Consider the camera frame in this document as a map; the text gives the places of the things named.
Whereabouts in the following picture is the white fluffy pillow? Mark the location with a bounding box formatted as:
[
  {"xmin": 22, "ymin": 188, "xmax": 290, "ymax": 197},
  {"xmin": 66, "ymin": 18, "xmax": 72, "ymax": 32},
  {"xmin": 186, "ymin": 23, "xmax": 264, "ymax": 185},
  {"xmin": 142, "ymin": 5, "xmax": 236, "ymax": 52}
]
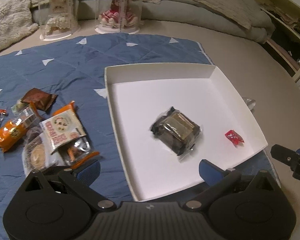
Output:
[{"xmin": 0, "ymin": 0, "xmax": 39, "ymax": 51}]

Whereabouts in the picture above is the blue quilted triangle mat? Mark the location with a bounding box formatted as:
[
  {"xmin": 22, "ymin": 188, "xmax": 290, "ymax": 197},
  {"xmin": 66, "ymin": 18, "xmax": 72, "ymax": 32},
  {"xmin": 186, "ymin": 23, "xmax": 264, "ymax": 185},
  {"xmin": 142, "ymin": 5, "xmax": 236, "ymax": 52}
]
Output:
[{"xmin": 0, "ymin": 32, "xmax": 281, "ymax": 240}]

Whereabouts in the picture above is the white cardboard tray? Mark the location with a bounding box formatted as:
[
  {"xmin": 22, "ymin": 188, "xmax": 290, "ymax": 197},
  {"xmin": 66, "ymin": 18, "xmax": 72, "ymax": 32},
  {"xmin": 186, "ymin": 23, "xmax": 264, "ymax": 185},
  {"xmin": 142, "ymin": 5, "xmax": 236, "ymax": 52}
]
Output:
[{"xmin": 104, "ymin": 63, "xmax": 268, "ymax": 202}]

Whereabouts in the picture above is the white cookie snack packet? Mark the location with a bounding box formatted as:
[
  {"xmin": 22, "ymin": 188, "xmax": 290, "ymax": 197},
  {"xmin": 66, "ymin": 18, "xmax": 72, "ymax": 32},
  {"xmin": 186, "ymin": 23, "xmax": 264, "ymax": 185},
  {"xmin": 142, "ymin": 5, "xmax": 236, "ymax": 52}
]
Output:
[{"xmin": 39, "ymin": 101, "xmax": 86, "ymax": 154}]

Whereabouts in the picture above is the dark foil cake packet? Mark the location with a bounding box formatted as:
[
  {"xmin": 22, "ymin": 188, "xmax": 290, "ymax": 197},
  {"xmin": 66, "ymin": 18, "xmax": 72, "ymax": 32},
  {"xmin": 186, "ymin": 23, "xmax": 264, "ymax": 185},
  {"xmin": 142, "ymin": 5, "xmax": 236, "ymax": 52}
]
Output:
[{"xmin": 150, "ymin": 107, "xmax": 201, "ymax": 156}]

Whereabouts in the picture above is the wooden right shelf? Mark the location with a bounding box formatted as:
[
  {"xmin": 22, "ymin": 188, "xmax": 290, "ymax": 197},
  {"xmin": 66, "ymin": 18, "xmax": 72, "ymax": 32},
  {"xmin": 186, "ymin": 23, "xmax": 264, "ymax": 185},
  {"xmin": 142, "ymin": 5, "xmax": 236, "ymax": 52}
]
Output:
[{"xmin": 253, "ymin": 0, "xmax": 300, "ymax": 82}]

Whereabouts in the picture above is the orange barcode snack packet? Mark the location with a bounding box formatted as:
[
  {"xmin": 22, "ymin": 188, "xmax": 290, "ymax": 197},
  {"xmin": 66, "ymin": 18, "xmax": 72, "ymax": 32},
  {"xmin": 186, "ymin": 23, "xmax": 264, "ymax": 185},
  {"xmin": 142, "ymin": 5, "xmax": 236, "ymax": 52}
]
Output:
[{"xmin": 58, "ymin": 137, "xmax": 99, "ymax": 168}]

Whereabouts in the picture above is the brown foil snack packet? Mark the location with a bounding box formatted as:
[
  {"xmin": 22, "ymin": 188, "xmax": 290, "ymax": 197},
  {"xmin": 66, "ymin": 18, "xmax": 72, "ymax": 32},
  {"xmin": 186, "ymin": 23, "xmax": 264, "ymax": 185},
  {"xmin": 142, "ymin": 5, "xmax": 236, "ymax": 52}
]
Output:
[{"xmin": 21, "ymin": 88, "xmax": 57, "ymax": 112}]

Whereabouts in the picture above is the clear round pastry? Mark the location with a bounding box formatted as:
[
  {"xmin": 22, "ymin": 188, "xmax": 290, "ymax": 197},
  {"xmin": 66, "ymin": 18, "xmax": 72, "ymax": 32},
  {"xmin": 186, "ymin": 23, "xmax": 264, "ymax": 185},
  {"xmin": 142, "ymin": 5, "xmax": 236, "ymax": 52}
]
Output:
[{"xmin": 21, "ymin": 133, "xmax": 65, "ymax": 176}]

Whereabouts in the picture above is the small red candy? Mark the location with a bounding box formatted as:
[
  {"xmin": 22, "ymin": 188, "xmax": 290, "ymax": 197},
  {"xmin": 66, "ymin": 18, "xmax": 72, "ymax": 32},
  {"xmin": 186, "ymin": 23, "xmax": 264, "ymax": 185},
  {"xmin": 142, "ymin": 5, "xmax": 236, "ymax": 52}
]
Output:
[{"xmin": 225, "ymin": 130, "xmax": 244, "ymax": 146}]

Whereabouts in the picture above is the red doll display case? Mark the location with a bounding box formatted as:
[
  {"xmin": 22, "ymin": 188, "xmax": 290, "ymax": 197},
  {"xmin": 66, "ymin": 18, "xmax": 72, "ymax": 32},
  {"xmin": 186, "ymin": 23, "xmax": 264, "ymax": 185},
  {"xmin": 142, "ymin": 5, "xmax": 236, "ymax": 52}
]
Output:
[{"xmin": 95, "ymin": 0, "xmax": 142, "ymax": 34}]

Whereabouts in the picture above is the green white candy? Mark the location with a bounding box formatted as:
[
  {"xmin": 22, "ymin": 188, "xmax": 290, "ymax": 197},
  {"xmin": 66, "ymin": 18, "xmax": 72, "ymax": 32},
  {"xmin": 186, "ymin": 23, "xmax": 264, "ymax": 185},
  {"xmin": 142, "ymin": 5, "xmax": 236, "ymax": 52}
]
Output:
[{"xmin": 11, "ymin": 100, "xmax": 34, "ymax": 117}]

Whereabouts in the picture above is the white doll display case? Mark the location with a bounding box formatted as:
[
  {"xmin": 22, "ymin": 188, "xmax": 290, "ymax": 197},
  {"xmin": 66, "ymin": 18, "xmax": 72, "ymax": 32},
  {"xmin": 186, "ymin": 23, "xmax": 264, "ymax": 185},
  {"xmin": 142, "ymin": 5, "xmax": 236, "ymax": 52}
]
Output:
[{"xmin": 38, "ymin": 0, "xmax": 79, "ymax": 41}]

